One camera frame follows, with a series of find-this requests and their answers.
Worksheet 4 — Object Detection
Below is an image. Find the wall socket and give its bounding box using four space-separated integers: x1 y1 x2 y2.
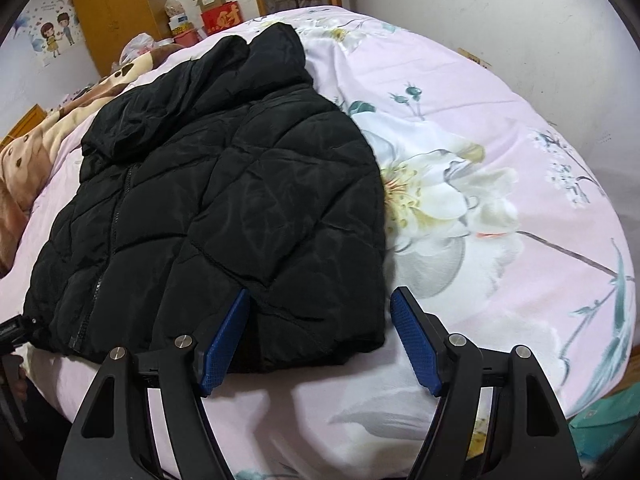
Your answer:
457 47 494 69

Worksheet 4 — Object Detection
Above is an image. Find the cartoon couple wall sticker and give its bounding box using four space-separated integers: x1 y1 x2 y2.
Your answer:
12 0 79 69

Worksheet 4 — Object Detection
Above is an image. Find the red gift box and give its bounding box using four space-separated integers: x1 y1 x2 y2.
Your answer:
200 2 244 36

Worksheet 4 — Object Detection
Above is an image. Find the wooden wardrobe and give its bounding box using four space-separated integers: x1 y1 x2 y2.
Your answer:
69 0 174 77

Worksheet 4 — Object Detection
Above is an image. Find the clear snack bag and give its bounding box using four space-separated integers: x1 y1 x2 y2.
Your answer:
164 0 194 24

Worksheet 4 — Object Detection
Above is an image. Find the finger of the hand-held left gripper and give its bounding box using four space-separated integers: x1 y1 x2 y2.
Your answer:
0 315 39 352

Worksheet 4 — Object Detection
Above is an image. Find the white plastic bag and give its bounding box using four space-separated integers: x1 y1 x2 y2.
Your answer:
122 32 162 66

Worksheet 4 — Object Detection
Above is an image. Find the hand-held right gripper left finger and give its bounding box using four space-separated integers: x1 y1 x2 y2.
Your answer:
59 288 251 480

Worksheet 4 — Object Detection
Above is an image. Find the pink floral bedsheet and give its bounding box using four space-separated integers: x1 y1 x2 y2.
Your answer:
0 5 637 480

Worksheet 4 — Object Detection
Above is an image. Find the teal box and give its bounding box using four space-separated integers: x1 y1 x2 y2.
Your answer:
569 389 637 443

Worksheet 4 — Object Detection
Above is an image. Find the brown dog print blanket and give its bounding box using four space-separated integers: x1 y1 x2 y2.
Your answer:
0 42 201 277

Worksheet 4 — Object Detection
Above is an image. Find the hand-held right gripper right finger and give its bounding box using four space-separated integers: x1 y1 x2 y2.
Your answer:
390 286 584 480

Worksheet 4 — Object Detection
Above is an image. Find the wooden headboard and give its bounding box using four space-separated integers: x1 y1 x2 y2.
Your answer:
0 104 49 147

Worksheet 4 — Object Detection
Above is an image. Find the black puffer jacket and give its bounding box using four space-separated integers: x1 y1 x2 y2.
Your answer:
22 22 387 373

